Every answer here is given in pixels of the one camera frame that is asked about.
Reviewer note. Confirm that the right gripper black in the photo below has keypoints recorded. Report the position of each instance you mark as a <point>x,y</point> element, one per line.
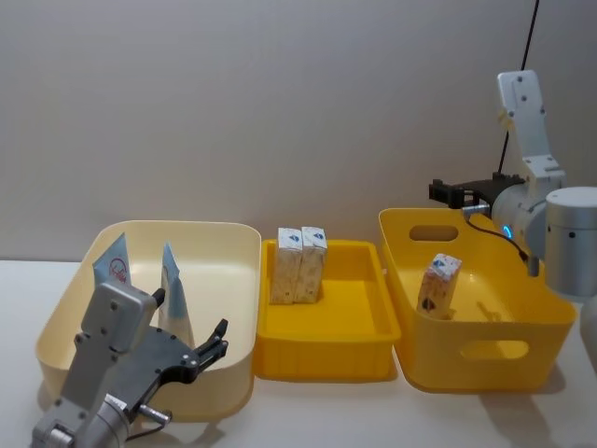
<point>499,183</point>

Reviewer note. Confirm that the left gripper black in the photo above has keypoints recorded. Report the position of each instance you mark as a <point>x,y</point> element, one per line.
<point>154,357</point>

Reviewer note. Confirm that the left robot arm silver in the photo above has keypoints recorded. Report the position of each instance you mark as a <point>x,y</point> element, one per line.
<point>109,312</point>

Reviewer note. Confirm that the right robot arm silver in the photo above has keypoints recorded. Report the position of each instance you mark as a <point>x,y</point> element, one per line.
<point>566,233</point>

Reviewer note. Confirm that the white pouch with blue print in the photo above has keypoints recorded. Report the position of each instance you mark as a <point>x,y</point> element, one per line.
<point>175,298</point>

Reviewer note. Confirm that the cream plastic bin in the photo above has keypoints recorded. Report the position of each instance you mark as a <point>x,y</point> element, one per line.
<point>224,261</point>

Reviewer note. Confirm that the small printed drink carton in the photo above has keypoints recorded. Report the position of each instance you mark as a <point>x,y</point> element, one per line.
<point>311,270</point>
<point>438,287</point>
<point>284,270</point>

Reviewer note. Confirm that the shallow yellow plastic tray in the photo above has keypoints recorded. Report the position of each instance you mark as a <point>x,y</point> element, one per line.
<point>345,310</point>

